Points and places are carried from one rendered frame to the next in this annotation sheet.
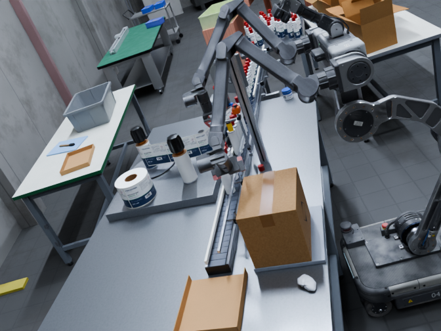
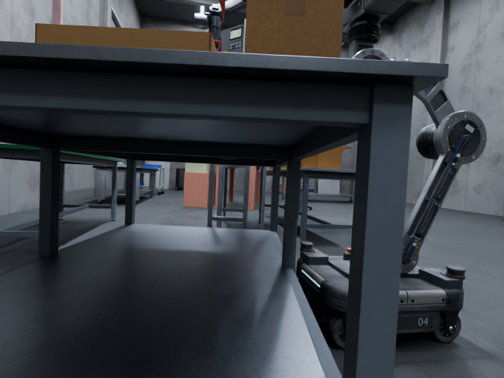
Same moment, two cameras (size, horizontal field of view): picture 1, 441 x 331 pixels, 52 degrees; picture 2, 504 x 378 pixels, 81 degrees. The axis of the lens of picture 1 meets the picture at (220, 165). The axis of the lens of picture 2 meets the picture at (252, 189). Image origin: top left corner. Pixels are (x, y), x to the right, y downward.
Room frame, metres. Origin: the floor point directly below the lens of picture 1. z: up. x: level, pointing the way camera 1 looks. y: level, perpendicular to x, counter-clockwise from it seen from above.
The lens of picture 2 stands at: (0.73, 0.24, 0.66)
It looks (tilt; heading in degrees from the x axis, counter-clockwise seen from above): 2 degrees down; 340
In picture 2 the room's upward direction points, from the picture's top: 3 degrees clockwise
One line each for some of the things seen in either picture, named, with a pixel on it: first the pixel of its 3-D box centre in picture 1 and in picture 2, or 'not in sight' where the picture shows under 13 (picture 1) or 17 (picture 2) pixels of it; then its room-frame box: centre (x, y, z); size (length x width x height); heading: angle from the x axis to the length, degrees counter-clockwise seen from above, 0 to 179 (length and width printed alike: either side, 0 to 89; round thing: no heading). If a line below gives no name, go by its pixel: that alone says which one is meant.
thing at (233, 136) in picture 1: (233, 138); not in sight; (2.41, -0.13, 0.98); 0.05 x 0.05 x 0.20
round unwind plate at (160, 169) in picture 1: (153, 166); not in sight; (2.66, 0.41, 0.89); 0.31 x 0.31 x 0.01
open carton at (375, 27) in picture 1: (370, 21); (322, 151); (3.56, -1.57, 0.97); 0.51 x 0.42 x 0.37; 87
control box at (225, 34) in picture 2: (227, 73); (237, 47); (2.38, -0.21, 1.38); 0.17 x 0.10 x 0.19; 36
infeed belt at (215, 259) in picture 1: (238, 165); not in sight; (2.30, -0.10, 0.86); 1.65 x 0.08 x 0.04; 161
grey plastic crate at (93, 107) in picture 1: (92, 107); not in sight; (4.36, 0.96, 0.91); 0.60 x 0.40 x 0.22; 175
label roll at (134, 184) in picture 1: (136, 188); not in sight; (2.34, 0.50, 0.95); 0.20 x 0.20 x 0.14
